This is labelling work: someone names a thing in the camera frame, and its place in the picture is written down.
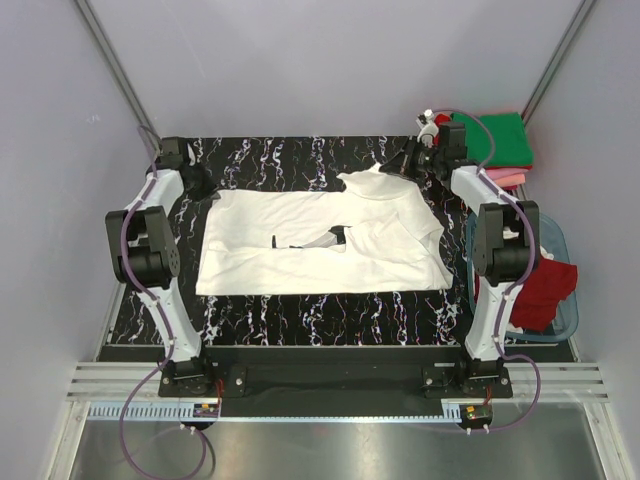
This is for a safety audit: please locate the aluminium rail frame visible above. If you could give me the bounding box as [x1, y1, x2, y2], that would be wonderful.
[66, 362, 609, 403]

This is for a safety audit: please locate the pink folded t shirt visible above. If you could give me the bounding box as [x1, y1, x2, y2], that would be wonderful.
[486, 168, 528, 190]

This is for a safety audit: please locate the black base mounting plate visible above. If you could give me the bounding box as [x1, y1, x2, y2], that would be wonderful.
[158, 344, 514, 419]

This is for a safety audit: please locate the white printed t shirt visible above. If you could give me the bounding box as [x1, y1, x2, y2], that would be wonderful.
[196, 166, 453, 296]

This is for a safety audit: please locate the right control board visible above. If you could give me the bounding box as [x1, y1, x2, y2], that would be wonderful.
[463, 404, 493, 422]

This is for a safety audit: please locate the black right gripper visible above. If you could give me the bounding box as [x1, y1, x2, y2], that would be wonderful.
[379, 137, 443, 181]

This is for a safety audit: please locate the left control board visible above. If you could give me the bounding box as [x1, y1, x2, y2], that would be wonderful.
[193, 403, 221, 418]

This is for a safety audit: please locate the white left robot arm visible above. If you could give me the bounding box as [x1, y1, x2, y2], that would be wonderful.
[105, 137, 220, 397]

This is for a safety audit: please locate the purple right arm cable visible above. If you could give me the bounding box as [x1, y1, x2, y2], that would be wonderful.
[424, 107, 544, 431]

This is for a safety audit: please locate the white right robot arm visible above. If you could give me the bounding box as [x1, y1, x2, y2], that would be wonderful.
[380, 116, 540, 397]

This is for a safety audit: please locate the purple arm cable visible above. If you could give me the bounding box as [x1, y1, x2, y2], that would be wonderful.
[424, 107, 544, 431]
[118, 124, 216, 476]

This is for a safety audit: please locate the control board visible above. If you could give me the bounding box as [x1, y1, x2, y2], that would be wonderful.
[193, 403, 221, 418]
[463, 404, 493, 422]

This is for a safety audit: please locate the red folded t shirt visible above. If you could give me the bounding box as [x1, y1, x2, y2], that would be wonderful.
[434, 113, 452, 127]

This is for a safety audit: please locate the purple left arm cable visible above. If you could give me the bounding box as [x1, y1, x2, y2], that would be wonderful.
[118, 124, 216, 476]

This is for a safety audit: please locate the white t shirt in bin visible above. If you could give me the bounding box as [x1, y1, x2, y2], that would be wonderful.
[540, 246, 555, 260]

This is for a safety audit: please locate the clear blue plastic bin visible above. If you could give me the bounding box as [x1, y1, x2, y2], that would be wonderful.
[465, 212, 582, 344]

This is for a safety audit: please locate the green folded t shirt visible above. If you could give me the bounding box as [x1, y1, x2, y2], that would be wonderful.
[451, 112, 534, 169]

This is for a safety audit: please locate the white slotted cable duct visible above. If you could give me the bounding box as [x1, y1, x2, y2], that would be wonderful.
[88, 401, 220, 422]

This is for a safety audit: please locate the dark red t shirt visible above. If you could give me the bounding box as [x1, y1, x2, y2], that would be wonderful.
[510, 258, 578, 332]

